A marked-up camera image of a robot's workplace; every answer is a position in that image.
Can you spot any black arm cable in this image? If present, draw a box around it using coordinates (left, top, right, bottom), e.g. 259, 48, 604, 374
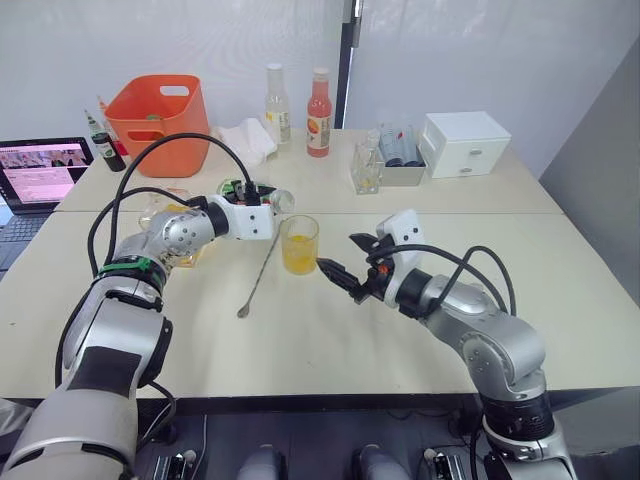
53, 132, 262, 391
367, 244, 518, 317

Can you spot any white crumpled cloth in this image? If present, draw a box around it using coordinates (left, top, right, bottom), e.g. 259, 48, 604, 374
211, 117, 279, 167

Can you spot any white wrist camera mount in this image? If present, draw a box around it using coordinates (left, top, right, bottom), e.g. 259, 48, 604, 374
375, 208, 427, 309
206, 193, 279, 242

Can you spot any silver black mechanical bracket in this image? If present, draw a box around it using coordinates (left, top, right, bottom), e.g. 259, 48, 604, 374
151, 449, 199, 480
422, 447, 469, 480

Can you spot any white two-drawer box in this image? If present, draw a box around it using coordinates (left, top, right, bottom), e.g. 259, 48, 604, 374
421, 110, 513, 180

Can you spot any clear green-label juice bottle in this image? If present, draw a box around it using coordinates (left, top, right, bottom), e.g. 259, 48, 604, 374
217, 179, 297, 214

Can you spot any red liquid bottle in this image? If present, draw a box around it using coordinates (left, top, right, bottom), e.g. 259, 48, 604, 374
96, 94, 132, 159

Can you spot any long metal bar spoon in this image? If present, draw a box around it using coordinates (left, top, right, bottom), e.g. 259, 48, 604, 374
236, 227, 283, 320

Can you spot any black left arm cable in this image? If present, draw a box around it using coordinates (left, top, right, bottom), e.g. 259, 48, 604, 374
53, 132, 262, 391

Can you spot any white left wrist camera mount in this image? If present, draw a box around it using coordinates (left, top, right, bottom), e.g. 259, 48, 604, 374
206, 193, 279, 242

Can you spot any clear white-cap drink bottle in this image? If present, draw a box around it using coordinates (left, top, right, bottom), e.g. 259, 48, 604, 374
263, 62, 293, 147

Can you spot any open black laptop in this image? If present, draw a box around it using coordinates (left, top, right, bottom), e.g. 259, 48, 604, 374
0, 136, 96, 282

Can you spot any black vertical pole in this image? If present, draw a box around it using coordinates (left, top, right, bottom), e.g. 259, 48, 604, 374
335, 0, 366, 131

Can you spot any clear square glass bottle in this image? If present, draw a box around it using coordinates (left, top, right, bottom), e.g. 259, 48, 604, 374
138, 188, 207, 269

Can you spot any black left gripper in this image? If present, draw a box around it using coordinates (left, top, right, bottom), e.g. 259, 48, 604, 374
232, 182, 277, 206

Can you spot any dark green liquid bottle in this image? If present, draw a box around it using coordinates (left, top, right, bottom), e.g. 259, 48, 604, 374
83, 108, 128, 174

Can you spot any glass with orange juice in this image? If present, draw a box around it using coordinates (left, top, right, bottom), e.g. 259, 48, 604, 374
278, 214, 321, 276

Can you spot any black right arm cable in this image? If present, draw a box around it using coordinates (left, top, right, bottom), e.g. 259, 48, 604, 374
367, 244, 518, 317

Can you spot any grey open box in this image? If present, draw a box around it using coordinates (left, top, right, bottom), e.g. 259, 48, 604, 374
381, 148, 429, 188

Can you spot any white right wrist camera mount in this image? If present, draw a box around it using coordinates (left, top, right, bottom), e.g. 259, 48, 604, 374
375, 208, 427, 309

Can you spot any pink red-cap juice bottle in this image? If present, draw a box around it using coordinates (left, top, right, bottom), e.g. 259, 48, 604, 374
305, 66, 334, 159

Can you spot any dark grey rounded shape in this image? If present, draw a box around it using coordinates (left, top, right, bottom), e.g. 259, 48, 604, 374
351, 443, 412, 480
236, 444, 290, 480

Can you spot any orange plastic basket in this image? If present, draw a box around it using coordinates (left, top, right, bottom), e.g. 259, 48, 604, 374
103, 74, 212, 179

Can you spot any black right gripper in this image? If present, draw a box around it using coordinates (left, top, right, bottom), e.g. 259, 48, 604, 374
315, 232, 397, 305

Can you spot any small glass stopper bottle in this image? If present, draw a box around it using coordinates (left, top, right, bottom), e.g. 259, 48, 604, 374
351, 128, 386, 197

